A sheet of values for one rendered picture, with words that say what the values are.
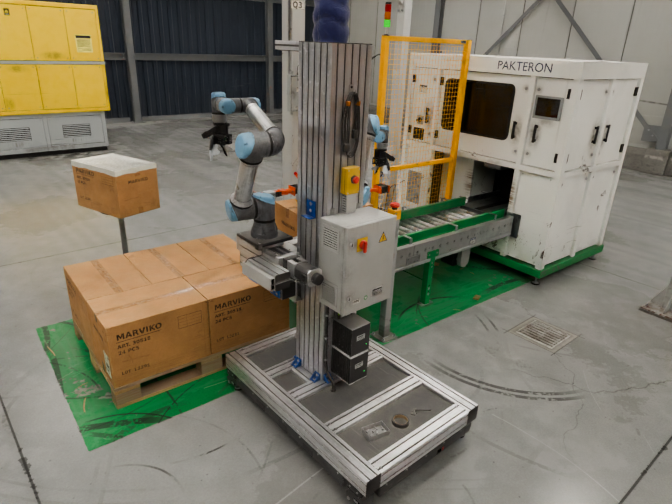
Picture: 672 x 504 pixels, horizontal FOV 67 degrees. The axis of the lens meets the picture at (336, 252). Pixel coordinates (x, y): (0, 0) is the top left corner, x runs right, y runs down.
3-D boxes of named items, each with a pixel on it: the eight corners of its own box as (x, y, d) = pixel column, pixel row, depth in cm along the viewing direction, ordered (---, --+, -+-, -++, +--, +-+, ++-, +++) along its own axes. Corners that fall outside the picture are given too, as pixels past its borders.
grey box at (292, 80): (306, 110, 443) (306, 74, 432) (309, 111, 439) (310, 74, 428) (287, 111, 432) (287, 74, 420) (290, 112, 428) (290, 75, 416)
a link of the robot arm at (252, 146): (255, 223, 269) (275, 141, 230) (228, 227, 262) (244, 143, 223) (248, 207, 275) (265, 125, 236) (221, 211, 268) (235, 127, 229)
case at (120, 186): (160, 207, 447) (156, 163, 432) (120, 219, 415) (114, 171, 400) (118, 195, 477) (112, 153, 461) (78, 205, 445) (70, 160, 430)
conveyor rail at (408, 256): (506, 233, 481) (509, 214, 474) (510, 235, 478) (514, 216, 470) (308, 297, 347) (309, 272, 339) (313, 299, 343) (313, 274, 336)
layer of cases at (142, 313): (225, 277, 430) (222, 233, 415) (289, 327, 359) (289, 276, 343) (72, 317, 361) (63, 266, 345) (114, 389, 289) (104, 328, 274)
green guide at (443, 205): (457, 202, 520) (458, 194, 517) (465, 205, 512) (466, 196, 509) (335, 231, 427) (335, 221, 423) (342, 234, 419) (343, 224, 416)
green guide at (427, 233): (501, 216, 482) (502, 207, 478) (510, 219, 474) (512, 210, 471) (377, 251, 388) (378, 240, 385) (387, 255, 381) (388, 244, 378)
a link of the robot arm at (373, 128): (344, 205, 305) (358, 116, 305) (368, 208, 301) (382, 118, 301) (339, 202, 294) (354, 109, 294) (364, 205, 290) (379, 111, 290)
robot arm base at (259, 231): (283, 235, 276) (283, 218, 273) (260, 241, 267) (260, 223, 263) (268, 228, 287) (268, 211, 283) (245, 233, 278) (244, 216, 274)
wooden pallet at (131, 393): (226, 292, 436) (225, 277, 430) (289, 344, 364) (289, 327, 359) (75, 334, 366) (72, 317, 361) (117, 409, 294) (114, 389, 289)
